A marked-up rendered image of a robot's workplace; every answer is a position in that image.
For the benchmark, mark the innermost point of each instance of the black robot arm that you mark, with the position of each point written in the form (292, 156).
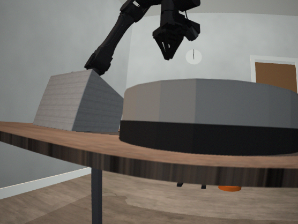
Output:
(100, 60)

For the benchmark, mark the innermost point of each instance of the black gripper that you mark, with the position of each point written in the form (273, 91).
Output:
(169, 33)

